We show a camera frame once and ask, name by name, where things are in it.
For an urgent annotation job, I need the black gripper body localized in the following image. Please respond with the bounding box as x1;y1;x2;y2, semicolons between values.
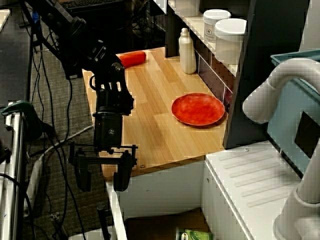
67;112;139;166

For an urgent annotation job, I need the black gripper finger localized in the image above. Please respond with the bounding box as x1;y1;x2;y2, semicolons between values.
74;154;93;193
113;152;134;193

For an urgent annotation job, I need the green packet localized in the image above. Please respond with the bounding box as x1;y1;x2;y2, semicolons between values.
174;227;215;240

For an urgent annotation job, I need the black pole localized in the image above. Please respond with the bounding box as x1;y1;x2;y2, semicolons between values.
96;203;112;240

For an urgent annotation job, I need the white power strip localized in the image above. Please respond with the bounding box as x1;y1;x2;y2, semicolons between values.
23;154;45;216

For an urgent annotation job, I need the red cylindrical cup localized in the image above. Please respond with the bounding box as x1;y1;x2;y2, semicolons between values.
117;50;147;69

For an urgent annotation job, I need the green clamp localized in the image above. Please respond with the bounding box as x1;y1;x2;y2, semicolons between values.
0;99;43;141

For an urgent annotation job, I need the red round plate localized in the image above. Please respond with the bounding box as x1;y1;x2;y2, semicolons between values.
171;92;226;127

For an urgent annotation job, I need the white detergent bottle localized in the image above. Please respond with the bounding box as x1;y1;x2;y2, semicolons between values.
178;27;197;75

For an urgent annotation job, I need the black keyboard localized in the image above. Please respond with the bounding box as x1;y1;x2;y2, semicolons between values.
61;0;126;13

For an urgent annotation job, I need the small clear plastic jar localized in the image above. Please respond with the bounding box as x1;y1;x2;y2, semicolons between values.
202;9;232;50

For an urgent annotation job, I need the medium clear plastic jar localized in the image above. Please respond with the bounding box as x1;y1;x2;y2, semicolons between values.
214;18;248;66

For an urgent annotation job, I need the white toy faucet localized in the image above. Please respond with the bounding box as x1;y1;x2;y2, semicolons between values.
242;57;320;240

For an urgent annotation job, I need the black kitchen shelf unit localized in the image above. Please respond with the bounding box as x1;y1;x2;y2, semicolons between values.
164;0;311;151

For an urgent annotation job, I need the teal plastic bin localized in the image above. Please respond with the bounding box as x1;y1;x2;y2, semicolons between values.
266;49;320;176

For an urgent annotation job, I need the black floor cable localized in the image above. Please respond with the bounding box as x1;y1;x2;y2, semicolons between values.
37;44;87;240

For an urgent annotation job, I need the white floor cable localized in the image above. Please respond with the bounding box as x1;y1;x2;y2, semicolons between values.
29;124;95;161

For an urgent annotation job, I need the aluminium frame rail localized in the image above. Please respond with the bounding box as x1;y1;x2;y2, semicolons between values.
0;102;25;240

